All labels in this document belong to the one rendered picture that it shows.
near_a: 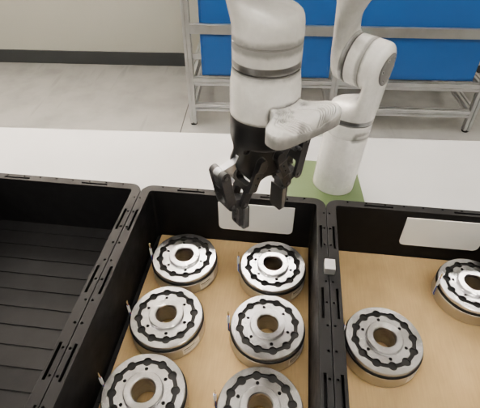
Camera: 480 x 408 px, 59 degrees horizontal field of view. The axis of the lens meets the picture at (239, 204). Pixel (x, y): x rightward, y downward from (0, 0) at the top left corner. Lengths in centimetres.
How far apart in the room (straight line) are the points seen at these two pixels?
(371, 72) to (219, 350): 52
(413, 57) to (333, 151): 173
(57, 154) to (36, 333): 68
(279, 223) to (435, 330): 28
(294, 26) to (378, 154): 86
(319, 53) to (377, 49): 166
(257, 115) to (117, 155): 82
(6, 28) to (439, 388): 365
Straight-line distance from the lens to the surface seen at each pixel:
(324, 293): 56
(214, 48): 245
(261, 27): 40
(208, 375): 60
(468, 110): 287
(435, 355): 67
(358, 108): 83
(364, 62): 80
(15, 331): 71
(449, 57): 264
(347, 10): 77
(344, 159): 90
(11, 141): 139
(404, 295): 72
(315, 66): 249
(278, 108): 43
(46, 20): 367
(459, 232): 75
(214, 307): 66
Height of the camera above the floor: 137
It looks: 42 degrees down
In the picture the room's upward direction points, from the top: straight up
